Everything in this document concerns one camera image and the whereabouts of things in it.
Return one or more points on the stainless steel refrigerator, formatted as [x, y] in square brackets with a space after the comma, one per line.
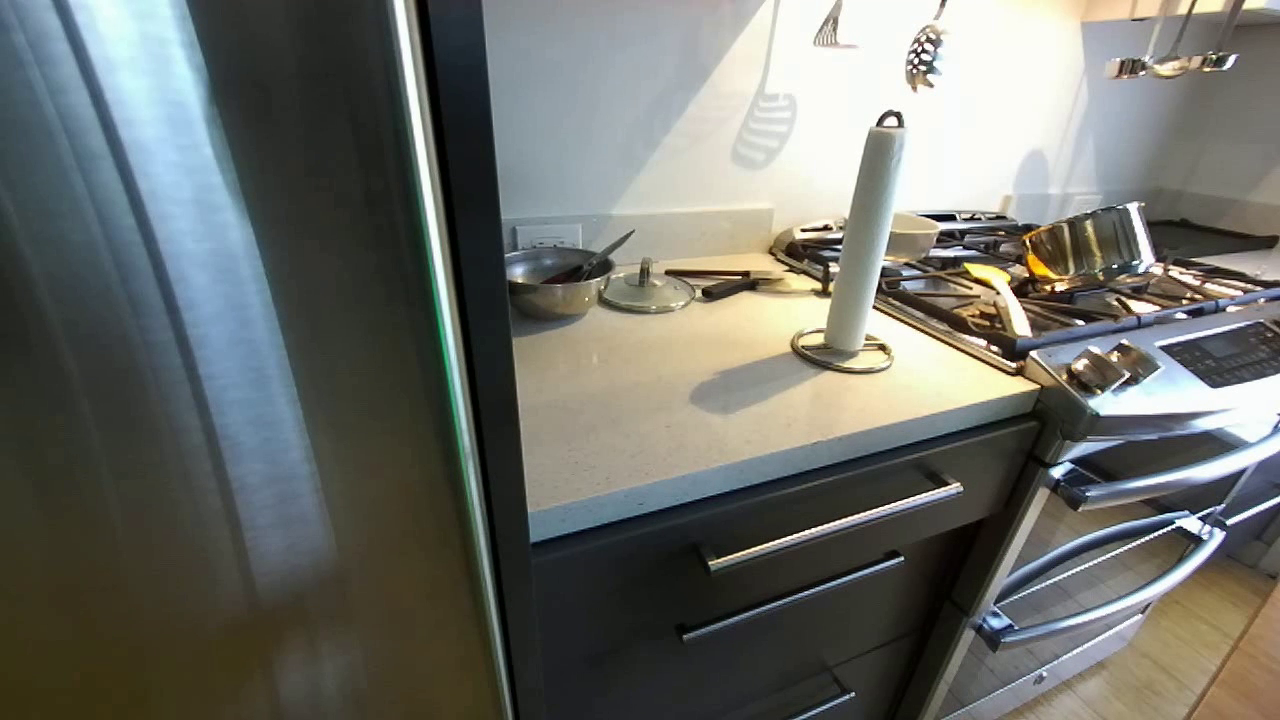
[201, 333]

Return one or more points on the dark kitchen utensil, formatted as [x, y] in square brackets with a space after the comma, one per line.
[605, 251]

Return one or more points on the white paper towel roll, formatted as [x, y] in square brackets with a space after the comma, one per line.
[866, 242]

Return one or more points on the stainless steel pot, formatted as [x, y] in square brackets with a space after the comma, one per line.
[1084, 246]

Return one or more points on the glass pot lid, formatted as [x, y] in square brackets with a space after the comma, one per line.
[646, 292]

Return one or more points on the small steel saucepan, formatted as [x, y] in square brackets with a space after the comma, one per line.
[545, 296]

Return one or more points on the dark grey drawer cabinet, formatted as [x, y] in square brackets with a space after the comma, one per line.
[627, 586]

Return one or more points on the silver stove knob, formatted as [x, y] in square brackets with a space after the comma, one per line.
[1136, 358]
[1089, 370]

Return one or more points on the stainless steel gas stove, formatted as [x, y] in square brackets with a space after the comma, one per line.
[1134, 532]

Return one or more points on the hanging metal ladle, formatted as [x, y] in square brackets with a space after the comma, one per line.
[1153, 62]
[1208, 56]

